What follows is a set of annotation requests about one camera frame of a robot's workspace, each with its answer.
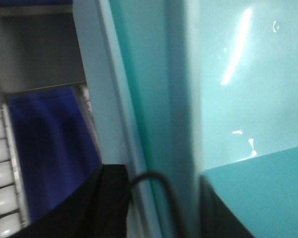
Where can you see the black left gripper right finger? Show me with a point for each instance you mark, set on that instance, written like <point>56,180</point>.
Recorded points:
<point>217,221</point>

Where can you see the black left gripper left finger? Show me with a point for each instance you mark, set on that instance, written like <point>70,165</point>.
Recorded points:
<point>89,212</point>

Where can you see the light blue plastic bin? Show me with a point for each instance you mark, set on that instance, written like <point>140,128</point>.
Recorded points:
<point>191,88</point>

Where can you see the stainless steel shelf front beam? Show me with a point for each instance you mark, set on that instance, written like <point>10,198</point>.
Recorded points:
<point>38,48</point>

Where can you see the dark blue bin left front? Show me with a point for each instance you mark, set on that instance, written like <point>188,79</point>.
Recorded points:
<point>55,148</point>

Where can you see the white roller track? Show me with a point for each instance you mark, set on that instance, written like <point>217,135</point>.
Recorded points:
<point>10,218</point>

